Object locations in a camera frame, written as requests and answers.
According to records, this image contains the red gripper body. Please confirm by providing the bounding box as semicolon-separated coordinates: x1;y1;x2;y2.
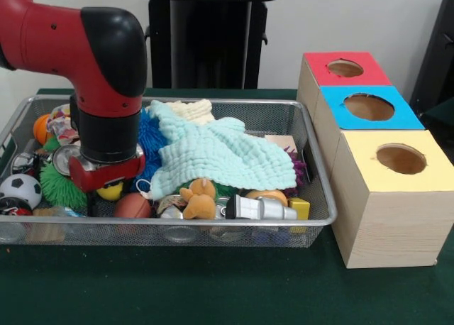
68;150;146;193

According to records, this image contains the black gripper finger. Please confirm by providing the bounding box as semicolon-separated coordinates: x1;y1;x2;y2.
87;189;99;218

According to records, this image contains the bottle with blue label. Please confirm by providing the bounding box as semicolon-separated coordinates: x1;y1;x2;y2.
52;206;88;219

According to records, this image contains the silver drink can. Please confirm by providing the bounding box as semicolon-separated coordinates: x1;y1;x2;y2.
52;144;83;177

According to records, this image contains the blue spiky rubber ball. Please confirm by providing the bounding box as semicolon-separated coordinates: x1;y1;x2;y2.
137;110;165;165

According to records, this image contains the light blue waffle cloth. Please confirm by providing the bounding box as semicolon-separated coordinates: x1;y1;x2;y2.
150;99;297;200

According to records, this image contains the shallow clear mesh bin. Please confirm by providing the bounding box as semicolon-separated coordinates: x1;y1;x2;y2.
0;94;338;250

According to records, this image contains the wooden box with three holes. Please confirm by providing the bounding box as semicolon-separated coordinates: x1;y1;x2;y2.
297;51;454;269

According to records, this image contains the smooth yellow ball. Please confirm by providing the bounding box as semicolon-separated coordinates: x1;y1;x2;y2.
96;182;124;201

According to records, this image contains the green spiky rubber ball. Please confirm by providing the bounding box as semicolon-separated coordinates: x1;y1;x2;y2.
40;161;88;209

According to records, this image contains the small brown toy football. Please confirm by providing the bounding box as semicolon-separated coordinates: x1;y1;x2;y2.
113;192;153;219

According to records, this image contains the colourful patterned cloth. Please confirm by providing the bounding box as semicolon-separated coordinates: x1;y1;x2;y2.
45;104;81;145

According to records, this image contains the small black-white soccer ball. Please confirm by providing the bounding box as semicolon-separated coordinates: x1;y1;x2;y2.
0;173;43;209

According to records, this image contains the tan plush animal toy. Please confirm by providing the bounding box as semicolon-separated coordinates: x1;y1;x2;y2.
179;178;217;220

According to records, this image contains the cream knitted cloth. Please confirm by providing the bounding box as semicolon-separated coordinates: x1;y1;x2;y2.
166;99;214;124

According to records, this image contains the dark green table cloth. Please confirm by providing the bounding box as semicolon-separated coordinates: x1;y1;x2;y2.
0;87;454;325

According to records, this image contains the black equipment case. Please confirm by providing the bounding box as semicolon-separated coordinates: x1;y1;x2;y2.
409;0;454;127

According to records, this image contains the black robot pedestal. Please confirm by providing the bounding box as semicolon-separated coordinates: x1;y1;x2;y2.
136;0;287;90

